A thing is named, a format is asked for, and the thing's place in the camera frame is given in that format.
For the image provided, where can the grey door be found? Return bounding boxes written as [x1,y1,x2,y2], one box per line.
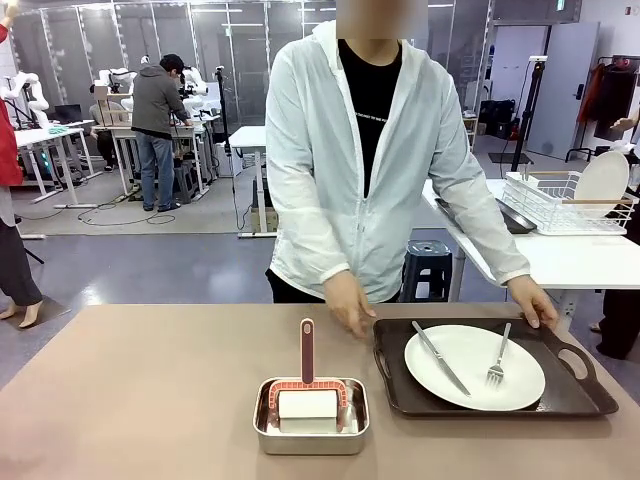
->
[527,22,601,161]

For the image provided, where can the black pole light stand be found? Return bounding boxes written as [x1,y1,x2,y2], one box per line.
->
[509,56,550,173]

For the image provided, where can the silver table knife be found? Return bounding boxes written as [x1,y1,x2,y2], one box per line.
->
[411,320,472,398]

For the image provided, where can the white height-adjustable desk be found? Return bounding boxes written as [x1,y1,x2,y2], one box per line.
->
[13,119,100,210]

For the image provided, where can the white shoe rack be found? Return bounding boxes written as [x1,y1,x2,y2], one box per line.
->
[462,115,479,153]

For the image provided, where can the black bags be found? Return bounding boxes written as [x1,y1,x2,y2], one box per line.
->
[479,98,517,139]

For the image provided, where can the person's right hand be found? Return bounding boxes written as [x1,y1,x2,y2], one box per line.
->
[323,273,378,342]

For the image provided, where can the round white plate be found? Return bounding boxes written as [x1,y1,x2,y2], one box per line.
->
[573,149,631,220]
[403,324,547,413]

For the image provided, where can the white side table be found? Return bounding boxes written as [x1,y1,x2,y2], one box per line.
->
[422,177,640,304]

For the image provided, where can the person's left forearm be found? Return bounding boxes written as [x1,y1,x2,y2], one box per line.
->
[457,164,533,288]

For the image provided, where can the grey plastic stool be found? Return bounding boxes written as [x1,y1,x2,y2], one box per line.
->
[172,162,199,204]

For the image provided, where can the red handled lint roller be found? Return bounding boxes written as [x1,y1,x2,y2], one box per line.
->
[267,318,349,434]

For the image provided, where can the black clothes rack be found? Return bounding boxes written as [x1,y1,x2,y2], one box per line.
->
[567,54,640,164]

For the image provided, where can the dark blue plastic stool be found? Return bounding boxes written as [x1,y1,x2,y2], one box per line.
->
[399,238,454,304]

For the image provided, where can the white wire dish rack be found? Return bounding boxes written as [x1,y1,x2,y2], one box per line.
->
[501,169,640,237]

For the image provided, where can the person in white jacket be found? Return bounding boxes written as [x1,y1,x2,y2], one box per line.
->
[264,0,559,342]

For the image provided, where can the man in grey hoodie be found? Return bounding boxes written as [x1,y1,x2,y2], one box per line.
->
[130,53,192,214]

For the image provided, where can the person's left hand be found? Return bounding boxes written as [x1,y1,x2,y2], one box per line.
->
[507,274,560,330]

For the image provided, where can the person's right forearm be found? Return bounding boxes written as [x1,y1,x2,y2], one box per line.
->
[279,189,352,289]

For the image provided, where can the rectangular steel container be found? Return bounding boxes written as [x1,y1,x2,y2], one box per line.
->
[253,377,371,456]

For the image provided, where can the clear cutlery holder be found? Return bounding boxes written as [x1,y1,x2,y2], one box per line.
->
[503,172,539,207]

